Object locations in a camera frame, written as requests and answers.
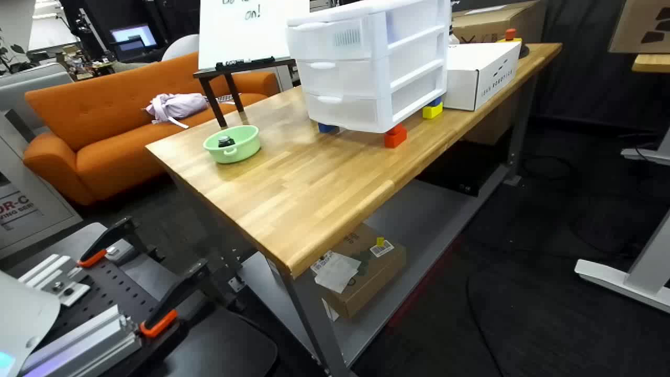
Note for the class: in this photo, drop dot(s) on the wooden side table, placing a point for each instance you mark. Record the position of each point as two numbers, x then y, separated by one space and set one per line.
652 64

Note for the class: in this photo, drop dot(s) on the black whiteboard marker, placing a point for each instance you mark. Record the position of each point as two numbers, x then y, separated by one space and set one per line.
243 64

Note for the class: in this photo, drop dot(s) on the computer monitor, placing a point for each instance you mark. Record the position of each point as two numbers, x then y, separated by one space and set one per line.
133 39

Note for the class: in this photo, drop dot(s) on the white plastic drawer cabinet frame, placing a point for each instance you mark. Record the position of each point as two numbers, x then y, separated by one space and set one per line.
410 49

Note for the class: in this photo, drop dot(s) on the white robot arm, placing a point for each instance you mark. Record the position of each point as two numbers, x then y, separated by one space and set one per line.
21 315

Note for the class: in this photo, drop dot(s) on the silver metal bracket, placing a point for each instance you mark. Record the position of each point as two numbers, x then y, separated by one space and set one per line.
55 280

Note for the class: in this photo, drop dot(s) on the yellow toy block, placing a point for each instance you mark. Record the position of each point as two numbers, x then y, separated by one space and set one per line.
432 111

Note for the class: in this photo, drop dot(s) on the orange sofa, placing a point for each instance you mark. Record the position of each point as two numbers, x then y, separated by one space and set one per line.
84 111

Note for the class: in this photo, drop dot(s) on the white chair back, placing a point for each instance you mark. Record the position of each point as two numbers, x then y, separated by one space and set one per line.
181 47

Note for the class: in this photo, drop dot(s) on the lavender cloth bundle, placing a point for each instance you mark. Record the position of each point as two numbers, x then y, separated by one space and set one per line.
175 106

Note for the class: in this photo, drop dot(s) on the whiteboard with handwriting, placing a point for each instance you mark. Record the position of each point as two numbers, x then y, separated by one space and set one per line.
243 27

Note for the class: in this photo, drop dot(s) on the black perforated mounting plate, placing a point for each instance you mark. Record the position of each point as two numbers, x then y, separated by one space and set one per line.
215 349

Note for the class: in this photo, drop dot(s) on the white cardboard box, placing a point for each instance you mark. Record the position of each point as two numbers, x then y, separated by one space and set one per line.
482 69

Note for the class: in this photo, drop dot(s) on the silver aluminium extrusion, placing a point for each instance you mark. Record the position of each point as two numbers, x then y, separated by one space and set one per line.
84 342

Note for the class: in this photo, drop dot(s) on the brown cardboard box with labels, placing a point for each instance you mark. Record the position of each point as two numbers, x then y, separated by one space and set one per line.
368 273

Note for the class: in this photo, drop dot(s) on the small black cylinder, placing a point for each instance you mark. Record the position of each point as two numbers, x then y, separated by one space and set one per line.
225 142

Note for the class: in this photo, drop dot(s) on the white paper sheet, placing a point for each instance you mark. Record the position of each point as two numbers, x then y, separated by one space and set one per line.
335 271

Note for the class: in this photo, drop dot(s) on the plain brown cardboard box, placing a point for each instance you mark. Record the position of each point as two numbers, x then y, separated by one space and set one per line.
495 20

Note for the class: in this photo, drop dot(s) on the dark wooden stand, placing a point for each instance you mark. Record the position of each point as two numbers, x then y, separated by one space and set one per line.
210 86

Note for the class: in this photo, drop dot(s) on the brown Robotiq cardboard box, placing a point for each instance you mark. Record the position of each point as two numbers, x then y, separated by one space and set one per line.
641 23

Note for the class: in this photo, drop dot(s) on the small orange object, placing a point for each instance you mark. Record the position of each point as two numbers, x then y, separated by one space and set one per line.
512 33

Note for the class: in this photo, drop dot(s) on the black box under table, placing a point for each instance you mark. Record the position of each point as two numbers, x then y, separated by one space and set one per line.
463 168

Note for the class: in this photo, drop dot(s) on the red toy block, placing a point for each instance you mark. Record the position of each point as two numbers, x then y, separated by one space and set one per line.
393 136

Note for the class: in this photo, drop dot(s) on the white desk leg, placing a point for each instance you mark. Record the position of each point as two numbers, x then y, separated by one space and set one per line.
649 153
649 268

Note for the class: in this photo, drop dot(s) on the green plastic bowl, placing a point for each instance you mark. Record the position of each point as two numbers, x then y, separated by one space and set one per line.
242 149

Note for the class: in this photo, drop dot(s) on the grey metal table frame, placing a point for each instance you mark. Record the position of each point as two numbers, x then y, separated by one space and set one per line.
419 222

